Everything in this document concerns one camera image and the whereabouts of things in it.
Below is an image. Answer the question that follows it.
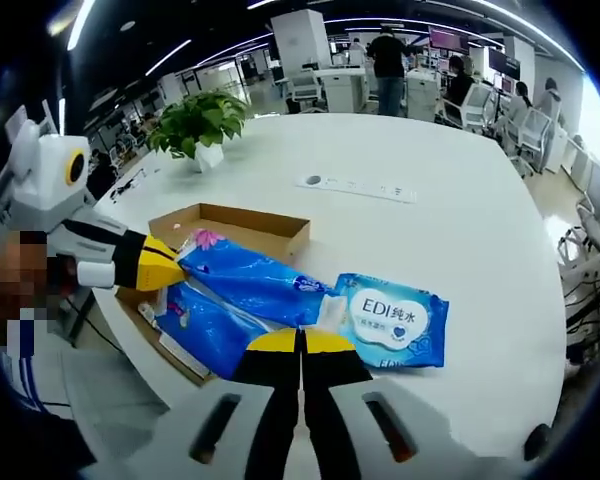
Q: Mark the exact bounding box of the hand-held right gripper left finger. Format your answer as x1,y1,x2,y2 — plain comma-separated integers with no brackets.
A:
144,327,305,480

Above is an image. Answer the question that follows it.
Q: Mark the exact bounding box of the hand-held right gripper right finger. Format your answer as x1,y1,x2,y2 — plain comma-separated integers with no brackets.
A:
299,328,481,480

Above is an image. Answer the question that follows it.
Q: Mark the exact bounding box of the blue soft tissue pack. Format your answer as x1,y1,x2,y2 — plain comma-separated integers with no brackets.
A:
157,227,342,382

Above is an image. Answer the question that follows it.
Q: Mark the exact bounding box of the brown cardboard shoe box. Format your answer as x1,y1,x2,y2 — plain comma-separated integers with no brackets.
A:
114,202,312,389

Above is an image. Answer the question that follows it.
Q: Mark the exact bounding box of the blue wet wipes packet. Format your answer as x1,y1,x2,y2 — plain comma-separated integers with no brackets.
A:
333,272,451,372

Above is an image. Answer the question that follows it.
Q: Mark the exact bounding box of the blue packet in box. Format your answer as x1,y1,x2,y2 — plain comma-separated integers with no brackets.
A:
137,289,216,379

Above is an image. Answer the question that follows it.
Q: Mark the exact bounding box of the white plant pot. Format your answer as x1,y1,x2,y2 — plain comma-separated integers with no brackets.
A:
194,142,225,174

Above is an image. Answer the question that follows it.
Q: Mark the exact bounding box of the green leafy plant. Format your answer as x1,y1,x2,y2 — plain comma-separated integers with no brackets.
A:
147,89,251,161

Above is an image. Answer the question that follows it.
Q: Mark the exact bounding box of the person's dark blue clothing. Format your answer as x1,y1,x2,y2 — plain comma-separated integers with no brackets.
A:
0,394,99,480

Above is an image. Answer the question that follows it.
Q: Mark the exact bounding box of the white office chair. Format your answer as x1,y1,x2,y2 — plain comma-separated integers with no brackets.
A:
517,107,556,174
457,82,501,134

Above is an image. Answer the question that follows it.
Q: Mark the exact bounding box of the purple screen monitor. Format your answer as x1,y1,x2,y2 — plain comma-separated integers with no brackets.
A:
427,24,471,56

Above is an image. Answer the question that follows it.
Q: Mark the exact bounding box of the dark screen monitor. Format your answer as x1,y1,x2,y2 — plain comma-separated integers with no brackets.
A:
487,49,522,81

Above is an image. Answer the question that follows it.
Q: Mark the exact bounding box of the black cable on table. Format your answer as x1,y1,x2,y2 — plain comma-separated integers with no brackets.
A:
110,168,147,202

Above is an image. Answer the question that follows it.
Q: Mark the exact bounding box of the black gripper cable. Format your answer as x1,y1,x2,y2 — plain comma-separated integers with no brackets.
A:
67,292,131,357

